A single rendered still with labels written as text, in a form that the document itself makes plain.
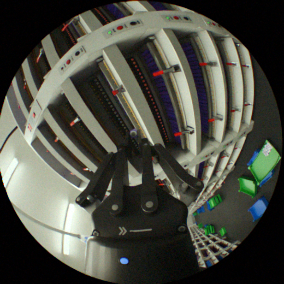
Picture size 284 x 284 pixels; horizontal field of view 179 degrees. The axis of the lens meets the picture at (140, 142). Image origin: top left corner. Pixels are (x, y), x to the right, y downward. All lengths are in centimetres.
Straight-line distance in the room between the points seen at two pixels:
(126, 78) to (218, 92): 40
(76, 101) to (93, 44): 21
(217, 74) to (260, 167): 83
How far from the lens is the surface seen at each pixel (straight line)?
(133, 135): 21
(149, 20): 39
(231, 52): 64
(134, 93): 30
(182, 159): 55
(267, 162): 102
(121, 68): 31
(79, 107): 37
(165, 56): 37
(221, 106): 52
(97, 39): 36
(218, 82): 48
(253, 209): 153
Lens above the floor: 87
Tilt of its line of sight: 12 degrees up
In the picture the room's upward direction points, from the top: 112 degrees counter-clockwise
